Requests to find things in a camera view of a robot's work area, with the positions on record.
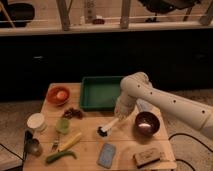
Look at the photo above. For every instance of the egg in bowl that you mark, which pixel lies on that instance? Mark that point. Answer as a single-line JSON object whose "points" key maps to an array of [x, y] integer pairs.
{"points": [[61, 95]]}

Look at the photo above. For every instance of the metal measuring scoop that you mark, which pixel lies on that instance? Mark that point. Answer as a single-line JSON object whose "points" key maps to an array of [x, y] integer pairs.
{"points": [[32, 145]]}

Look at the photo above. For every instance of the green plastic cup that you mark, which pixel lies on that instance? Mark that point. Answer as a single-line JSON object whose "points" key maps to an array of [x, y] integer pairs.
{"points": [[62, 126]]}

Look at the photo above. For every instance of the green plastic tray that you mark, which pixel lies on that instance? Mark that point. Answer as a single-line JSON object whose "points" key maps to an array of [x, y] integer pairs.
{"points": [[99, 93]]}

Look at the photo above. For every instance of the white dish brush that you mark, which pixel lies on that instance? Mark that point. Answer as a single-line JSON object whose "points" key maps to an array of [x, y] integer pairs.
{"points": [[103, 131]]}

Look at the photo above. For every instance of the green pepper toy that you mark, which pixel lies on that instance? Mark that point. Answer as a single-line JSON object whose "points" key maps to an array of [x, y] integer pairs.
{"points": [[54, 157]]}

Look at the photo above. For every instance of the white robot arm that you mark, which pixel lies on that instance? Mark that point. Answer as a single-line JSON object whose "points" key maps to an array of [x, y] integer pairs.
{"points": [[137, 86]]}

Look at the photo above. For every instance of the yellow corn cob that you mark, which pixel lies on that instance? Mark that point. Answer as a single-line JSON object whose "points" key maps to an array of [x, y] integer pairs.
{"points": [[71, 141]]}

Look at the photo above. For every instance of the light blue cloth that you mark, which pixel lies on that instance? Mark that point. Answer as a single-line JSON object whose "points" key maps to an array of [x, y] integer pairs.
{"points": [[143, 105]]}

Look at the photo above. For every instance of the wooden table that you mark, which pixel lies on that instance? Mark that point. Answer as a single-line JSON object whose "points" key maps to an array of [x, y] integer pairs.
{"points": [[122, 136]]}

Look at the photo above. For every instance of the white cup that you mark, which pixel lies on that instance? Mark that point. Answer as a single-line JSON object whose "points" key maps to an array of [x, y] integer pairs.
{"points": [[37, 122]]}

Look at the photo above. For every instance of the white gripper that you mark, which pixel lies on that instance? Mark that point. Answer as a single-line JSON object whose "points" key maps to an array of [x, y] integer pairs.
{"points": [[124, 107]]}

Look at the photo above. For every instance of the dark chair at left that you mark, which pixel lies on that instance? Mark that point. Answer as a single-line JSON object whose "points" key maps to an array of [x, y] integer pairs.
{"points": [[20, 13]]}

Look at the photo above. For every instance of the bunch of dark grapes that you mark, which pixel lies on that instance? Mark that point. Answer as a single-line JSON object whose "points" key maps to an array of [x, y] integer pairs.
{"points": [[71, 112]]}

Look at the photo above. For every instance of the black office chair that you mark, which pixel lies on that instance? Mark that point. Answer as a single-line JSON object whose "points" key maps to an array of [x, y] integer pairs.
{"points": [[167, 6]]}

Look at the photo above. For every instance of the orange bowl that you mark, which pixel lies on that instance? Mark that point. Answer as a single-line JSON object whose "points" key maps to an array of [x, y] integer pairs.
{"points": [[51, 95]]}

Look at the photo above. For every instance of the blue sponge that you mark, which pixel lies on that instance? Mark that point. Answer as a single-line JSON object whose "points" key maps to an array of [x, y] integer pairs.
{"points": [[106, 155]]}

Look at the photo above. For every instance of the wooden block brush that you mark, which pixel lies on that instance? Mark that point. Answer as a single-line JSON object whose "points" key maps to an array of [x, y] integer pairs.
{"points": [[147, 157]]}

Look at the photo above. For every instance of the small metal fork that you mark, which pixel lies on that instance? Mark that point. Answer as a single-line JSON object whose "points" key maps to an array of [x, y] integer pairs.
{"points": [[55, 142]]}

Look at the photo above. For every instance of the dark purple bowl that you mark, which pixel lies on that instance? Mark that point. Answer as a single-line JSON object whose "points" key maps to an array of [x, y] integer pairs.
{"points": [[147, 123]]}

